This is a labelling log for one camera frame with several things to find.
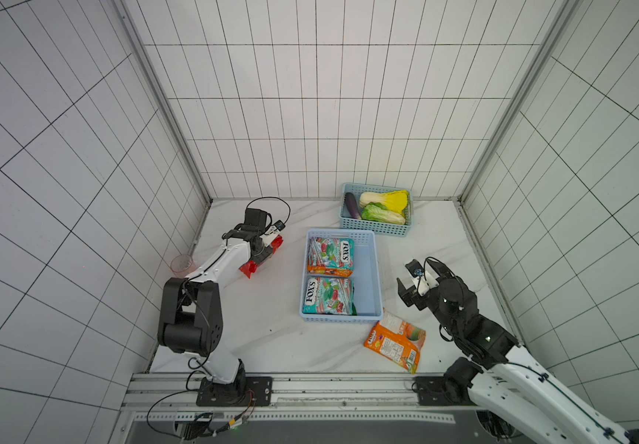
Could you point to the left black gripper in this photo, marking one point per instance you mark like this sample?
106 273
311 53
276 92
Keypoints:
258 258

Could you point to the large light blue basket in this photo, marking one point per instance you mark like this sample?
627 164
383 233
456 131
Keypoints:
365 277

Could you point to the orange snack bag front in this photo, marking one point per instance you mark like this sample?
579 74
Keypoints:
397 340

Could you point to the teal red Fox's candy bag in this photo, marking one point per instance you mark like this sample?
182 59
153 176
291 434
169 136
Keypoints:
331 296

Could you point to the orange candy bag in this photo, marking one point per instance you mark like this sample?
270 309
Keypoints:
333 272

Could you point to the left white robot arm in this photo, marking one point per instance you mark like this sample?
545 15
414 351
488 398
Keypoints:
191 316

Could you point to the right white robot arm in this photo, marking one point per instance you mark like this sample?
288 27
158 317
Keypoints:
499 374

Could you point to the small teal basket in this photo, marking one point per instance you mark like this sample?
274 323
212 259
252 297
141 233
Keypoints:
380 228

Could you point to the clear pink plastic cup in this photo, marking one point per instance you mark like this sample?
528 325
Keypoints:
182 265

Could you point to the yellow toy cabbage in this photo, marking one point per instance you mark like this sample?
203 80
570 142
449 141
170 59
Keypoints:
396 201

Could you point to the green toy cabbage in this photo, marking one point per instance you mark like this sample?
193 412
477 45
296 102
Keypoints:
376 212

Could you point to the purple toy eggplant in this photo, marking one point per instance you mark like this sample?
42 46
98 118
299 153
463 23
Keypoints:
352 207

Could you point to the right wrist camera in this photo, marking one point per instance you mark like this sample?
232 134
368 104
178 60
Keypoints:
423 280

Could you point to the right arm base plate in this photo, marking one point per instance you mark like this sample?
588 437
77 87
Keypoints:
430 391

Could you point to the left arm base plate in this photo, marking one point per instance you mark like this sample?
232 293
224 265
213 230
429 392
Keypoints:
253 391

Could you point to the aluminium mounting rail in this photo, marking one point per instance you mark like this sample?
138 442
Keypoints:
353 392

